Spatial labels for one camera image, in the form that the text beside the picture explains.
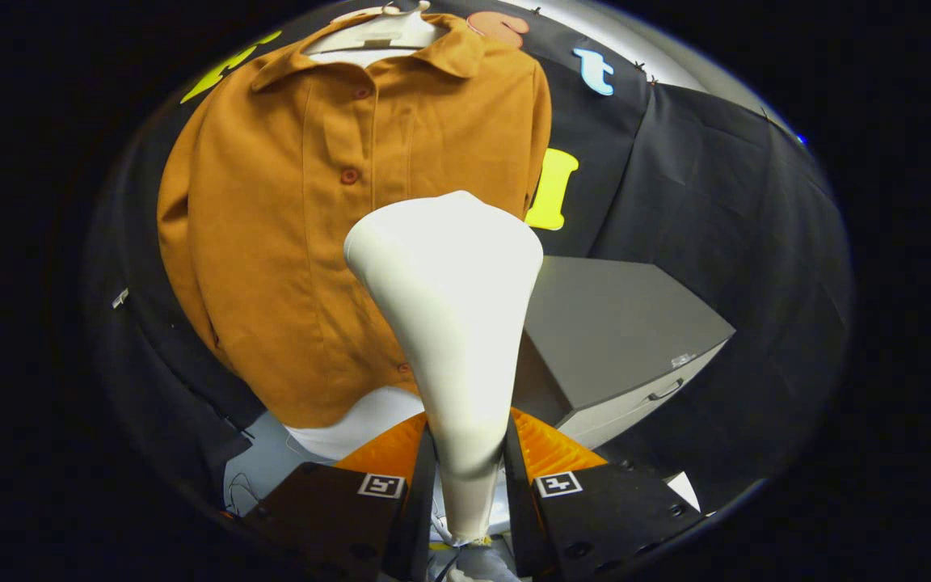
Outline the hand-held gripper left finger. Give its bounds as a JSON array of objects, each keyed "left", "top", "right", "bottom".
[{"left": 239, "top": 412, "right": 439, "bottom": 582}]

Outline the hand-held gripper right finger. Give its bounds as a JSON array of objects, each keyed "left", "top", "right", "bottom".
[{"left": 504, "top": 407, "right": 705, "bottom": 580}]

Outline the white garment steamer head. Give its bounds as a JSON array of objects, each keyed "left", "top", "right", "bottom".
[{"left": 343, "top": 191, "right": 545, "bottom": 544}]

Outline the orange button-up shirt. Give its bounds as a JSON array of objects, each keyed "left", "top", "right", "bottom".
[{"left": 157, "top": 12, "right": 554, "bottom": 429}]

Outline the white garment form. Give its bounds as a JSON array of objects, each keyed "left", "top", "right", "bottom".
[{"left": 284, "top": 0, "right": 452, "bottom": 462}]

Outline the white paper sheet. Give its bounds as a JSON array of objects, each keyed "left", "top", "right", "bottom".
[{"left": 666, "top": 471, "right": 702, "bottom": 513}]

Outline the grey cabinet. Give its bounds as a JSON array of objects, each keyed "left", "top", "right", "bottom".
[{"left": 512, "top": 255, "right": 737, "bottom": 451}]

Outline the black backdrop cloth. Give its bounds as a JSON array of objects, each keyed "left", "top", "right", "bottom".
[{"left": 82, "top": 0, "right": 853, "bottom": 518}]

